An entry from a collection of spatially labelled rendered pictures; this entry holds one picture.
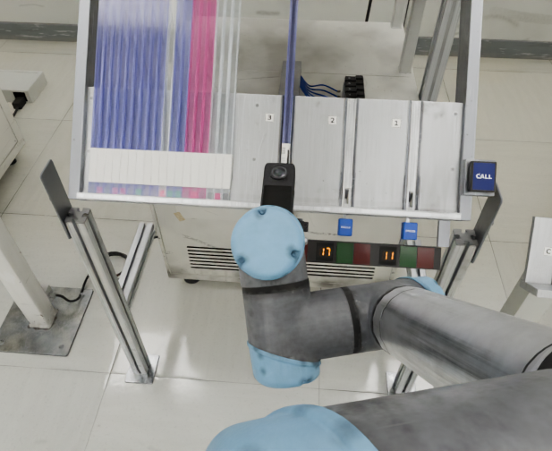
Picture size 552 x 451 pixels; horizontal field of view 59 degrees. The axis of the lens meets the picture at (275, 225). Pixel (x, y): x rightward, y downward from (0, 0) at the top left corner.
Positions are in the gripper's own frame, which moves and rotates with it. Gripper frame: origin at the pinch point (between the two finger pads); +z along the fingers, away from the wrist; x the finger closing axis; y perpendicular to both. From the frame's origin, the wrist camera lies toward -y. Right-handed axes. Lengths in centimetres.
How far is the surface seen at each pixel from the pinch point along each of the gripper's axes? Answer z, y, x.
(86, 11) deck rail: 0, -36, -37
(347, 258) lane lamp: 2.6, 5.3, 11.8
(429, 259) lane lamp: 2.6, 4.7, 26.0
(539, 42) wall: 179, -104, 122
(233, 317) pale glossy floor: 69, 29, -16
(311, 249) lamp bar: 2.7, 4.1, 5.5
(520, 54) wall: 184, -99, 115
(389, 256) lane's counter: 2.7, 4.5, 19.1
